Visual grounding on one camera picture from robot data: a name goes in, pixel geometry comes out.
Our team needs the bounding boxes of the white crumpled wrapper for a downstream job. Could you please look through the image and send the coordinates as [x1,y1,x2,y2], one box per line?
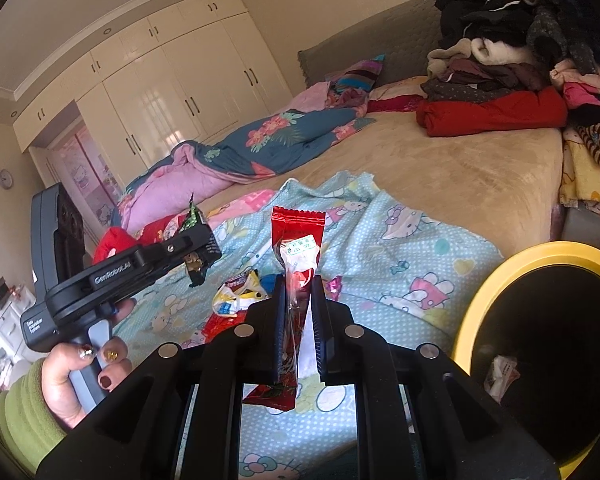
[484,355,521,404]

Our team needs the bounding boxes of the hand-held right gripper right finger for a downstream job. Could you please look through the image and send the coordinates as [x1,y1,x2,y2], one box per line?
[309,275,563,480]

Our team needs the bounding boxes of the cream wardrobe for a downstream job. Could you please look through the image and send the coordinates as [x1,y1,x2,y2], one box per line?
[12,0,295,188]

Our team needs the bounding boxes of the green black snack wrapper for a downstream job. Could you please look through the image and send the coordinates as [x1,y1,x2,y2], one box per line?
[176,192,223,289]

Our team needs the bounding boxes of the person's left forearm green sleeve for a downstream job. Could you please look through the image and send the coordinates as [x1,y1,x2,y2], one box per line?
[0,357,68,476]

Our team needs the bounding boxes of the yellow cartoon blanket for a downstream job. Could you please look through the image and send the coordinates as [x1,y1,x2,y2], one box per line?
[559,122,600,217]

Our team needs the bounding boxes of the yellow white snack wrapper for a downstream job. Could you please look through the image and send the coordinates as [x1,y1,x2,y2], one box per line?
[211,270,273,317]

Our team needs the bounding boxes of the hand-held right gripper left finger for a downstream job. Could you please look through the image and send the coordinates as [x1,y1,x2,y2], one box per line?
[37,275,287,480]

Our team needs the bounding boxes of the red printed bag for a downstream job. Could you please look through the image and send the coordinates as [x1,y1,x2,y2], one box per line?
[139,212,193,247]

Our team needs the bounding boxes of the yellow bin with black bag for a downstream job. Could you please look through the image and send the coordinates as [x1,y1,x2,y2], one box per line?
[452,241,600,480]

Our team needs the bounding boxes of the blue floral quilt pink lining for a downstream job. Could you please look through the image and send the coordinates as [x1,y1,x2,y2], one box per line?
[117,107,378,233]

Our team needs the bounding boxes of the red white pillow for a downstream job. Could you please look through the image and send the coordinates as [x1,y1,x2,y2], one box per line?
[366,76,431,114]

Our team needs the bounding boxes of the person's left hand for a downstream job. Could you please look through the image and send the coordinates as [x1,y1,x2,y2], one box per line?
[40,299,137,431]

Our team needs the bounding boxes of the red cloth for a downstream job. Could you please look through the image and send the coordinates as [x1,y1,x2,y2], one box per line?
[93,226,143,266]

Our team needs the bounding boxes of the grey quilted pillow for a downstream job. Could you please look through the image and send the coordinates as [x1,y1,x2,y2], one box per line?
[297,0,448,88]

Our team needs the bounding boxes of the pile of clothes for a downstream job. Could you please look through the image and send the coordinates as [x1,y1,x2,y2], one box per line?
[422,0,600,126]

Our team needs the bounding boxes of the folded red garment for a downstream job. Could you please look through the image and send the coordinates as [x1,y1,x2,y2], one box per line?
[416,86,570,138]

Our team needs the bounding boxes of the red snack packet white label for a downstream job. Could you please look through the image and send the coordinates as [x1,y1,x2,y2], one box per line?
[242,205,327,415]

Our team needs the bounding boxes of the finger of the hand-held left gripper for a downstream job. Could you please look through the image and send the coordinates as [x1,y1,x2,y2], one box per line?
[180,225,223,272]

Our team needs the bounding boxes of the bed with tan sheet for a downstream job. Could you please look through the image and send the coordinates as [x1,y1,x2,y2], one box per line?
[200,77,567,261]

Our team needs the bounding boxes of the striped pillow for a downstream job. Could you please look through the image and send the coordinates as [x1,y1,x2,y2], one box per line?
[325,54,387,108]

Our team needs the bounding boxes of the light blue cartoon blanket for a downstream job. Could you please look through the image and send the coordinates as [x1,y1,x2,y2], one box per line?
[114,172,504,480]

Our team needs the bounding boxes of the pink yellow blanket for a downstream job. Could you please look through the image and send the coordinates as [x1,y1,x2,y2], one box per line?
[202,189,277,228]

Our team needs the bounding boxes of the pink cartoon door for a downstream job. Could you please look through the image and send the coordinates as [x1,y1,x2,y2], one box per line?
[47,117,126,241]

